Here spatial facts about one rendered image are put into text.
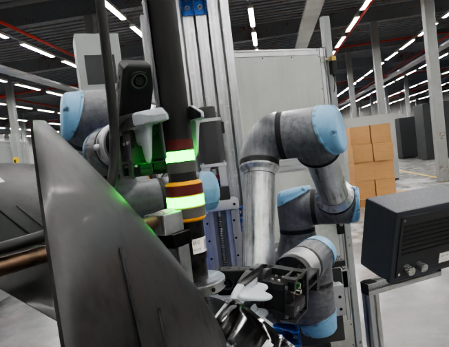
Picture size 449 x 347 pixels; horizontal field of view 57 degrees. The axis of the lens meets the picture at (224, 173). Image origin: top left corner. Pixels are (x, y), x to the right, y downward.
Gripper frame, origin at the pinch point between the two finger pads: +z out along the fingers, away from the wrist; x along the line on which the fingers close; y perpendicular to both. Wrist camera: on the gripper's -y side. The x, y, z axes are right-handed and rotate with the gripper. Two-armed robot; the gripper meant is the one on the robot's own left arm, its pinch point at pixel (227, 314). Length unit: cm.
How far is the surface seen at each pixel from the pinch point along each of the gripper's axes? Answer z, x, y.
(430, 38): -1118, -222, -86
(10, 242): 32.0, -19.6, 1.4
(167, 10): 11.8, -40.4, 1.0
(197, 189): 11.6, -20.6, 3.8
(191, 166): 11.4, -23.1, 3.1
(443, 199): -66, -7, 23
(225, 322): 17.8, -9.3, 11.0
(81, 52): -242, -105, -317
